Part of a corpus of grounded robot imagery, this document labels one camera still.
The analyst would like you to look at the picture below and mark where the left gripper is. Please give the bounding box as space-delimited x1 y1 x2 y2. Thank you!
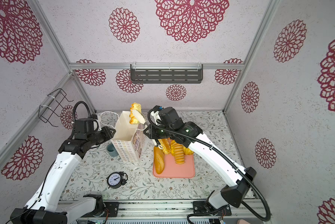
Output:
88 125 117 147

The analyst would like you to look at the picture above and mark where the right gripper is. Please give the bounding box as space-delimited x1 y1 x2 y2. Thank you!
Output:
142 123 174 139

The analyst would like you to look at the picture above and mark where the white paper bag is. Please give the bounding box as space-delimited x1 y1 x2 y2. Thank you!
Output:
99 111 145 163

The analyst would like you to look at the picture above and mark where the long baguette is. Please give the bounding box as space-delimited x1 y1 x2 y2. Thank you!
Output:
153 147 165 174

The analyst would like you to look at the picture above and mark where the pale yellow square bread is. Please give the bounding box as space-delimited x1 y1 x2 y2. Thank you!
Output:
129 103 145 125

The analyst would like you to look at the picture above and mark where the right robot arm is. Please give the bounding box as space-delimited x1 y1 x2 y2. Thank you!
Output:
131 106 257 209

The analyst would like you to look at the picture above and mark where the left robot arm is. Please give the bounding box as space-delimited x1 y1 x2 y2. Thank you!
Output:
9 118 116 224

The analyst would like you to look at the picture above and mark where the corn-like yellow bread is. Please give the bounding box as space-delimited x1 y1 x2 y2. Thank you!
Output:
159 139 171 155

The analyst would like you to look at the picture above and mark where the ridged spiral bread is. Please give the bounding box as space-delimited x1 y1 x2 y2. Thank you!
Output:
170 140 185 164

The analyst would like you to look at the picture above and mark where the small yellow bread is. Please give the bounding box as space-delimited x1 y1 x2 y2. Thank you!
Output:
183 147 194 155

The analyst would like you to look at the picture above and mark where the teal cup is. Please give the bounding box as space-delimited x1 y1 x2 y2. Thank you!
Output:
106 143 119 157

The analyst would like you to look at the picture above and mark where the pink tray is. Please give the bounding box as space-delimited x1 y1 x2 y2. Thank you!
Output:
153 139 195 178

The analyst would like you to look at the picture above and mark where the black alarm clock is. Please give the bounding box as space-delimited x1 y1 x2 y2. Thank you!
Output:
106 171 128 189

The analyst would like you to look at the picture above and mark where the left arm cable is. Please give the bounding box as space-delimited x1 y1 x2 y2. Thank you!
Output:
71 100 92 132

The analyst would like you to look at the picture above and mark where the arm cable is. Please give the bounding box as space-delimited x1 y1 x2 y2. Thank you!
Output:
71 100 92 132
147 107 272 224

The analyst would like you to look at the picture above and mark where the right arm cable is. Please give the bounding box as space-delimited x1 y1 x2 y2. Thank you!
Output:
147 107 272 224

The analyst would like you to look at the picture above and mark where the black wire rack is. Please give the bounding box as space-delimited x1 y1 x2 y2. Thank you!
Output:
38 88 73 127

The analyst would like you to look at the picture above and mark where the grey wall shelf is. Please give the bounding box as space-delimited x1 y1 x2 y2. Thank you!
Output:
130 64 204 84

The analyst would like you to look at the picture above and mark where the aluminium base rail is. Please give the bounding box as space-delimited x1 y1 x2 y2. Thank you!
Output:
58 199 266 221

